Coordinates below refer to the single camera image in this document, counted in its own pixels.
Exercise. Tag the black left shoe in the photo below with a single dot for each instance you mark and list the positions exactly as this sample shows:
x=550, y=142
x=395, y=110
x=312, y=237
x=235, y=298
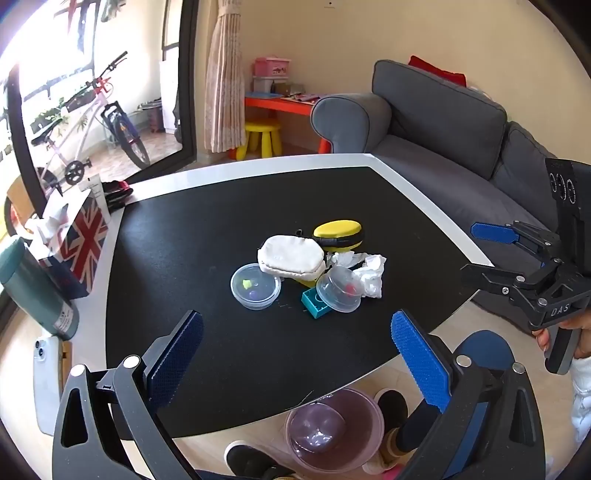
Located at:
x=244, y=459

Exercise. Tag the white fabric pouch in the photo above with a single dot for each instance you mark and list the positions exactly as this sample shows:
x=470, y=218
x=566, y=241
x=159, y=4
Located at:
x=288, y=256

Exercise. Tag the black shoe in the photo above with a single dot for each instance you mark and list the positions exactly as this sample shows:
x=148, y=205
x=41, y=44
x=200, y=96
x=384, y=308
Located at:
x=392, y=408
x=244, y=459

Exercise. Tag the yellow round zipper case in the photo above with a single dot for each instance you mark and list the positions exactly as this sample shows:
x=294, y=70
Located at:
x=337, y=229

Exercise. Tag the red cushion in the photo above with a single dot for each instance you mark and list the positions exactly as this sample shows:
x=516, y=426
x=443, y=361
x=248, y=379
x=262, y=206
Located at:
x=438, y=71

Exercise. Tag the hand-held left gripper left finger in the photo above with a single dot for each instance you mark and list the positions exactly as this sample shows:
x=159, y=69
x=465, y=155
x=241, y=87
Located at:
x=178, y=355

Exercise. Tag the orange children's table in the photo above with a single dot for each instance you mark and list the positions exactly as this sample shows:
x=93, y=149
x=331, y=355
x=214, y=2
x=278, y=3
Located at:
x=277, y=102

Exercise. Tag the white and pink bicycle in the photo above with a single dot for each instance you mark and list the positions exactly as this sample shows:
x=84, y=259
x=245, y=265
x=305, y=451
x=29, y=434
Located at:
x=121, y=124

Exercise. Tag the grey fabric sofa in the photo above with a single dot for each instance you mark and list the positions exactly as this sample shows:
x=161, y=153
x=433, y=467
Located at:
x=438, y=115

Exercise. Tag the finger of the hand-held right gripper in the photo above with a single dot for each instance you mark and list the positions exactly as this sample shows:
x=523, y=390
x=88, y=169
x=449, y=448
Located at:
x=494, y=232
x=482, y=277

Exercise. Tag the person's right hand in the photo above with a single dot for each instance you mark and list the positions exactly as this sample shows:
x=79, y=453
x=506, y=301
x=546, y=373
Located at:
x=542, y=341

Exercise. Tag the balcony potted plants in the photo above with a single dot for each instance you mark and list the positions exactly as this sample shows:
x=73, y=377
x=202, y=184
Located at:
x=51, y=113

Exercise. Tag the clear round container green bits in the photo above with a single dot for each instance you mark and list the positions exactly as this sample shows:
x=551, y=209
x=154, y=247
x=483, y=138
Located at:
x=256, y=286

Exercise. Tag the flag print tissue box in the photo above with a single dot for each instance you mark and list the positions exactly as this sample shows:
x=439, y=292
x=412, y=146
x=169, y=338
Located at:
x=78, y=240

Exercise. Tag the black right shoe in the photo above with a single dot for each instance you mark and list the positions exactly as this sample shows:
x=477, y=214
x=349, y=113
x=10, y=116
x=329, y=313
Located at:
x=392, y=408

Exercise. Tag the grey storage box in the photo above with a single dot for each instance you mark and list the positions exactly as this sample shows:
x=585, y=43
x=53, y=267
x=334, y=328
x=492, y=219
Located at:
x=263, y=85

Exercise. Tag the papers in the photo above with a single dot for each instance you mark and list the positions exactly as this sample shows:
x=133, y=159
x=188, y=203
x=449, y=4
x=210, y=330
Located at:
x=300, y=97

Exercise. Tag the brown plastic stool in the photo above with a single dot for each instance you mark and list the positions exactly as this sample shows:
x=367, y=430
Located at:
x=152, y=115

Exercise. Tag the white tissue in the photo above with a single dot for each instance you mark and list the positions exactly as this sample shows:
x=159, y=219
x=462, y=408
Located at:
x=371, y=277

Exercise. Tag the black and red gloves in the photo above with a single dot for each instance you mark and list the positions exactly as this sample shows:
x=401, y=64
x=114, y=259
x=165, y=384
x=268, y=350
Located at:
x=117, y=194

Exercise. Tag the yellow plastic stool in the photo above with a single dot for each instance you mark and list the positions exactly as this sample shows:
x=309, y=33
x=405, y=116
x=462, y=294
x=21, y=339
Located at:
x=261, y=131

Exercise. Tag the brown cardboard box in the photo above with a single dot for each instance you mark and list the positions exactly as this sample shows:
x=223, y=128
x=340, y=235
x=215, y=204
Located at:
x=21, y=198

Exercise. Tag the teal insulated bottle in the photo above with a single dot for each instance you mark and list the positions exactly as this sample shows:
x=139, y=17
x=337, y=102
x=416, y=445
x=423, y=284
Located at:
x=32, y=290

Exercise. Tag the clear round container red bit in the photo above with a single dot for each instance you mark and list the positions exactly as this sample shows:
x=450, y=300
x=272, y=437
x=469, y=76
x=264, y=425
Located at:
x=339, y=290

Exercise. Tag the white squeeze tube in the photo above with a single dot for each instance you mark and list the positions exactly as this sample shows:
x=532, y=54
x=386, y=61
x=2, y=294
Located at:
x=99, y=196

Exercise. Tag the yellow toy building block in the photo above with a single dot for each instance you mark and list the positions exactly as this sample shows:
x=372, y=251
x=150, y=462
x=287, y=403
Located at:
x=305, y=279

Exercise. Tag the pink storage box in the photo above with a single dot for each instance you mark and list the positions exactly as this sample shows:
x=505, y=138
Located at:
x=272, y=68

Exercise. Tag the teal toy building block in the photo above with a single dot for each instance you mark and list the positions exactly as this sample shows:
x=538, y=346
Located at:
x=314, y=305

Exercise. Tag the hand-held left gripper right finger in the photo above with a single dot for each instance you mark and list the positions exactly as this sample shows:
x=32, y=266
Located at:
x=420, y=355

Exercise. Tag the patterned beige curtain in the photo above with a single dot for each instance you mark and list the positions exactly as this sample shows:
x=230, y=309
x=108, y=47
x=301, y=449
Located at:
x=224, y=83

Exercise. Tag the black sliding door frame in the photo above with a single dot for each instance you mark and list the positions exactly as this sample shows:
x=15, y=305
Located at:
x=187, y=69

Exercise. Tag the white smartphone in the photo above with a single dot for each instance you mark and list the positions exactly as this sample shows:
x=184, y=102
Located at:
x=46, y=387

